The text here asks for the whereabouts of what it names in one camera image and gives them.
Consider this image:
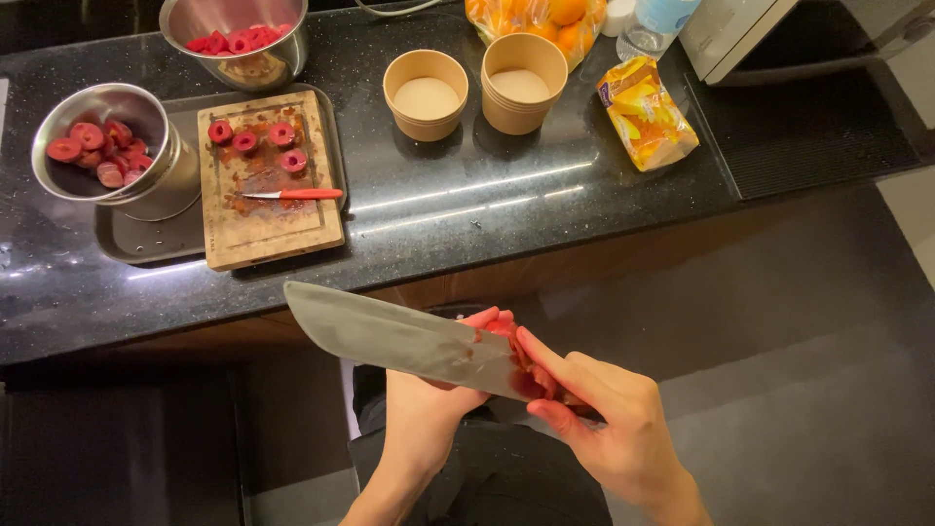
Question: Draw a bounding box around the person's left hand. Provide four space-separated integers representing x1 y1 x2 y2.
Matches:
385 306 515 480

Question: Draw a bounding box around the person's right hand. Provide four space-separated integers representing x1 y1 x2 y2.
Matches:
516 326 683 511

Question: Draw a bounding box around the red fruit piece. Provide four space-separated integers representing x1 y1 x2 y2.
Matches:
485 319 578 407

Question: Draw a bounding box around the large steel kitchen knife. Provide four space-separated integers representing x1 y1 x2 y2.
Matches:
283 281 607 425

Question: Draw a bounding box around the person's dark clothing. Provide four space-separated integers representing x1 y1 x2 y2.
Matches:
348 304 615 526

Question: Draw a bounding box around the short brown paper bowl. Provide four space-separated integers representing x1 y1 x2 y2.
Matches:
383 49 470 143

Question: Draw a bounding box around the stack of brown paper bowls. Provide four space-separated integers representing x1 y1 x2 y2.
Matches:
481 32 569 136

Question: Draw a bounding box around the yellow snack packet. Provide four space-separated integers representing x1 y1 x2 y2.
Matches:
597 56 700 173

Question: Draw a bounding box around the wooden cutting board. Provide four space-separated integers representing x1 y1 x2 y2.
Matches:
196 90 346 273

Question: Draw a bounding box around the bag of oranges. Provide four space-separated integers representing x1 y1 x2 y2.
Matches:
465 0 609 73

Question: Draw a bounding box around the white cup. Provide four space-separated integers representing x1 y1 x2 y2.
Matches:
603 0 638 38

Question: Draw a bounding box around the clear plastic water bottle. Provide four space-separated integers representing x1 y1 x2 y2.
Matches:
616 0 702 62

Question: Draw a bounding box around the dark metal tray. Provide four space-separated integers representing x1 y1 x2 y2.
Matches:
93 82 349 266

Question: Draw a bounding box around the steel mixing bowl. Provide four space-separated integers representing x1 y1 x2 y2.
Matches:
158 0 310 93

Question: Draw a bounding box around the heap of red fruit chunks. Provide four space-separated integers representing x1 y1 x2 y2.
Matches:
184 23 295 56

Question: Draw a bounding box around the tall steel pot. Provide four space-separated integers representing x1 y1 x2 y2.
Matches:
31 82 203 222

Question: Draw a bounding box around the white appliance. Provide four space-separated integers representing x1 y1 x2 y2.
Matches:
678 0 935 86

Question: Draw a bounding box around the pile of red fruit slices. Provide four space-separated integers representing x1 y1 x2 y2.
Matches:
45 119 155 189

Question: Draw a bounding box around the red-handled paring knife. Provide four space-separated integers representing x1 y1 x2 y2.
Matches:
240 188 344 202

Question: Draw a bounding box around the grey cable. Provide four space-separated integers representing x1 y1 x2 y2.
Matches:
354 0 439 18

